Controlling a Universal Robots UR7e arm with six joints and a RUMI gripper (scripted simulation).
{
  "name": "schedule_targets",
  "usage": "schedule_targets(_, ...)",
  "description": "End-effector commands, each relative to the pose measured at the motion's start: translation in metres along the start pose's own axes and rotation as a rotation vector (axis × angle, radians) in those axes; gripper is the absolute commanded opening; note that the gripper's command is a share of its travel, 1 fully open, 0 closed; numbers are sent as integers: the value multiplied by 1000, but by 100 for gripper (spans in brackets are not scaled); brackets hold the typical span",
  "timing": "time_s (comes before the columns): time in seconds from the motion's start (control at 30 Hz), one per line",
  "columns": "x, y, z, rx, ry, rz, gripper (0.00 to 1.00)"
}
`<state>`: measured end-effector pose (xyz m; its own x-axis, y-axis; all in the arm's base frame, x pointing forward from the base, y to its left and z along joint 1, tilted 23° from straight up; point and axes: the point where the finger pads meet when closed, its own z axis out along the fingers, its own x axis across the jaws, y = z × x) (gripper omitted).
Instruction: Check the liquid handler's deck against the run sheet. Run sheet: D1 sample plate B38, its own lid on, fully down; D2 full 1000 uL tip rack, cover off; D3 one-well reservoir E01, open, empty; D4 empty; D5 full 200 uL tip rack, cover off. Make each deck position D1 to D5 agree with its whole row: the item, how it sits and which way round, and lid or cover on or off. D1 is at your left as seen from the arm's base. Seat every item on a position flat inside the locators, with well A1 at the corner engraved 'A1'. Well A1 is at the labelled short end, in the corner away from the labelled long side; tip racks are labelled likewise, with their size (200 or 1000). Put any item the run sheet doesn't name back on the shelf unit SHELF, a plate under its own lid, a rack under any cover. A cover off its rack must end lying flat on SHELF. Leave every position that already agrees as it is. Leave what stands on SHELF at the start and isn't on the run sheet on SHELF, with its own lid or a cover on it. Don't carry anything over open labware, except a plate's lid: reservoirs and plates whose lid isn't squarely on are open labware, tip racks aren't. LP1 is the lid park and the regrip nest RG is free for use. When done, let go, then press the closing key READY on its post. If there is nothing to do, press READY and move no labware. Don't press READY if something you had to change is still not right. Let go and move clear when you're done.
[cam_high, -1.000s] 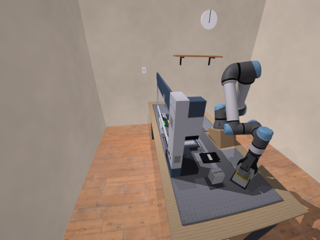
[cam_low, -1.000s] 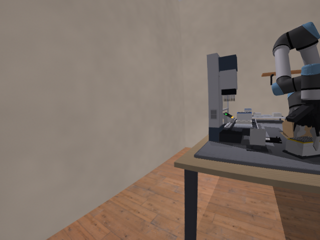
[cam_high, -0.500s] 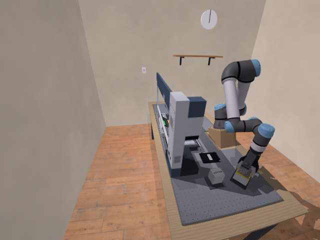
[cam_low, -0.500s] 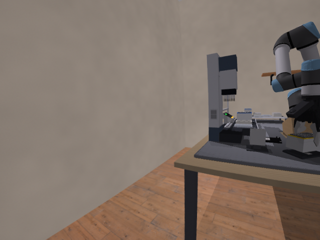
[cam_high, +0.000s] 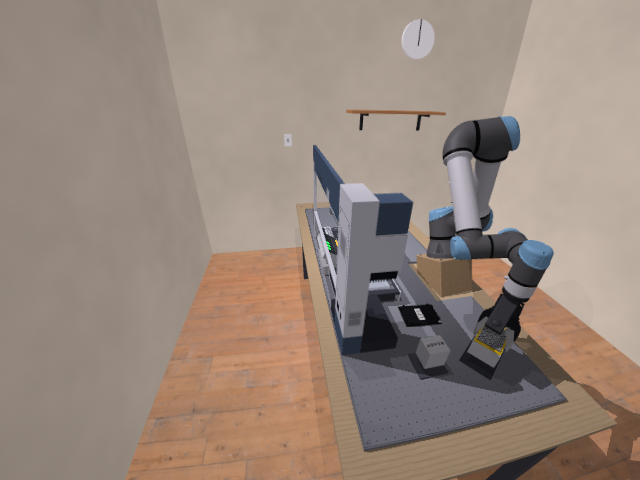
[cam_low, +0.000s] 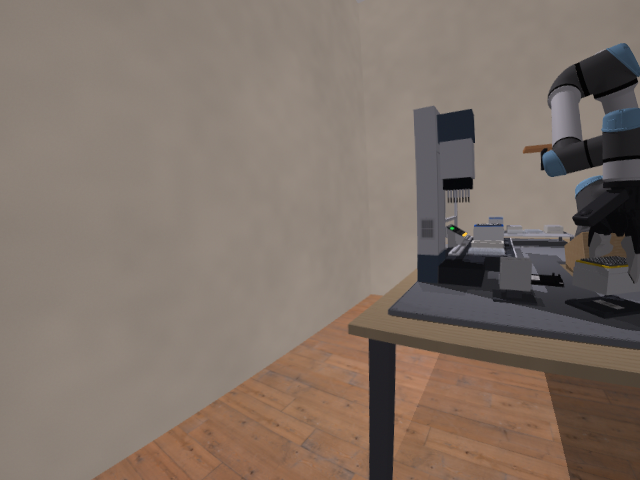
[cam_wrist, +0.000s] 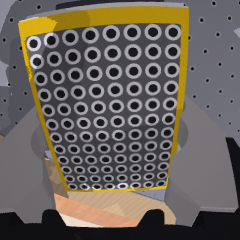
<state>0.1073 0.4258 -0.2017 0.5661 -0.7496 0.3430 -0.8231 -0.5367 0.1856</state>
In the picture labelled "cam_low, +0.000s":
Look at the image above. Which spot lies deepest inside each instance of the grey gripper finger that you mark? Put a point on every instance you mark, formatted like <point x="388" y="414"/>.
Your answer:
<point x="631" y="245"/>
<point x="598" y="243"/>

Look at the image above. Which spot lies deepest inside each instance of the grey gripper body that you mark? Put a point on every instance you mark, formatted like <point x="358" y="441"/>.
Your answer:
<point x="617" y="221"/>

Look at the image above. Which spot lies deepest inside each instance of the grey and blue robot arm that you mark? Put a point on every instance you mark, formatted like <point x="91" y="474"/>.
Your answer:
<point x="611" y="77"/>

